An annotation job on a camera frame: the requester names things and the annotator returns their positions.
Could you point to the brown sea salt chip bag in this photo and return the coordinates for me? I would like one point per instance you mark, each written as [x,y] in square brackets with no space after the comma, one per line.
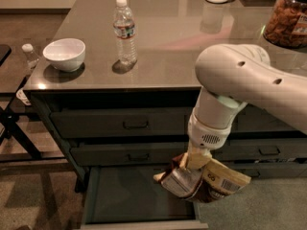
[212,182]

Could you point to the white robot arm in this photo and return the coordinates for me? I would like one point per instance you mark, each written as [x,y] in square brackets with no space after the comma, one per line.
[232,76]

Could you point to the middle right grey drawer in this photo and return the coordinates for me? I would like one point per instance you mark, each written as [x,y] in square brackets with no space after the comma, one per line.
[259,149]

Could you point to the clear snack jar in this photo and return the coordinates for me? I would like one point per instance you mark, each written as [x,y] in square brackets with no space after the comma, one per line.
[287,26]

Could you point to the top left grey drawer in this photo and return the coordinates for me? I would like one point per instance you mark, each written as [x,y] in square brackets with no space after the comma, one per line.
[124,122]

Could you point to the clear plastic water bottle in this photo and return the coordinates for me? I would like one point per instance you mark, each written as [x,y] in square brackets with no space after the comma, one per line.
[124,29]

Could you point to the middle left grey drawer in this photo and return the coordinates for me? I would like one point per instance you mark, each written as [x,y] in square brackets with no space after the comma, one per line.
[127,154]

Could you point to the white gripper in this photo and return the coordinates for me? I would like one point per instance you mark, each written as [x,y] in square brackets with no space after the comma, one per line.
[206,134]

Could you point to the open bottom left drawer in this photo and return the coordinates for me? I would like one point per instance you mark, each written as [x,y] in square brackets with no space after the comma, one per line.
[128,198]

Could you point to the white ceramic bowl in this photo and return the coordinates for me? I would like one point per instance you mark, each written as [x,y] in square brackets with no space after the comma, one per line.
[65,54]

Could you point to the bottom right grey drawer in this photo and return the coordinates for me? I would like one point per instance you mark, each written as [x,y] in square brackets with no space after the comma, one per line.
[270,170]

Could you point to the small bottle with white cap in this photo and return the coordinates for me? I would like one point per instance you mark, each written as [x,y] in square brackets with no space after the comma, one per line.
[31,56]

